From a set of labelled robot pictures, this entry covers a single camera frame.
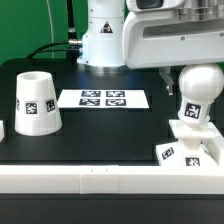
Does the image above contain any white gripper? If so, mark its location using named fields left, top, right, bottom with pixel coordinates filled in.
left=122, top=0, right=224, bottom=96

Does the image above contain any white lamp bulb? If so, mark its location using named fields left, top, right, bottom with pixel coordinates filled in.
left=178, top=64, right=224, bottom=127

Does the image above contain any white lamp base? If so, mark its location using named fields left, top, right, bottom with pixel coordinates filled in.
left=156, top=120, right=220, bottom=168

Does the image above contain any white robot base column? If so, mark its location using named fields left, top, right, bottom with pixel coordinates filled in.
left=77, top=0, right=125, bottom=73

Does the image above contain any white lamp shade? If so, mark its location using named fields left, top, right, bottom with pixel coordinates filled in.
left=15, top=71, right=62, bottom=136

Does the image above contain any white marker sheet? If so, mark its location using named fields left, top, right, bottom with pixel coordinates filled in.
left=58, top=89, right=149, bottom=109

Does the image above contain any white right wall bar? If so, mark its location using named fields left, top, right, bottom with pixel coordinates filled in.
left=203, top=122, right=224, bottom=166

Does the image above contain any white wall bar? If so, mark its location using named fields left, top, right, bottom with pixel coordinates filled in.
left=203, top=122, right=224, bottom=166
left=0, top=165, right=224, bottom=194
left=0, top=120, right=5, bottom=142

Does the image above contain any black cable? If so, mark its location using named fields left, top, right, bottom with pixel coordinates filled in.
left=25, top=39, right=84, bottom=60

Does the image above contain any white thin cable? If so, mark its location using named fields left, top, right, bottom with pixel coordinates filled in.
left=45, top=0, right=55, bottom=43

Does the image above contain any white front wall bar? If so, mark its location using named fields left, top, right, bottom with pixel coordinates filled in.
left=0, top=165, right=224, bottom=194

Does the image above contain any white left wall bar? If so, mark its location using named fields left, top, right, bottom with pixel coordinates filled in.
left=0, top=120, right=5, bottom=142

